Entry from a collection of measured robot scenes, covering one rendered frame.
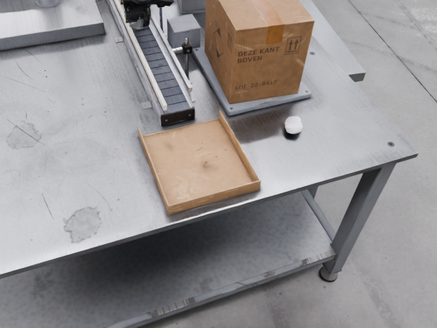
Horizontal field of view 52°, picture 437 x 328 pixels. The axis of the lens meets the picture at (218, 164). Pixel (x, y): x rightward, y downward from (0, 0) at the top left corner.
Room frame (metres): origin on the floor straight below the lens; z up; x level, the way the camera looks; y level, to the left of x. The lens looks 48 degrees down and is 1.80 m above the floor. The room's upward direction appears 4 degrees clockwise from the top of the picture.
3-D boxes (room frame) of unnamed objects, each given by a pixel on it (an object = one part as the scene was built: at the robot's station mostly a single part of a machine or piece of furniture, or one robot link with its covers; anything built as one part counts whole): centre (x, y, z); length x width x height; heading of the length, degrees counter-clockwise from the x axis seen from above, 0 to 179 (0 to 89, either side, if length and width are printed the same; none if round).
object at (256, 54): (1.28, -0.08, 0.99); 0.30 x 0.24 x 0.27; 20
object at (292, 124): (1.03, -0.22, 0.85); 0.08 x 0.07 x 0.04; 139
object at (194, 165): (0.86, 0.06, 0.85); 0.30 x 0.26 x 0.04; 24
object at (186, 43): (1.23, 0.15, 0.91); 0.07 x 0.03 x 0.16; 114
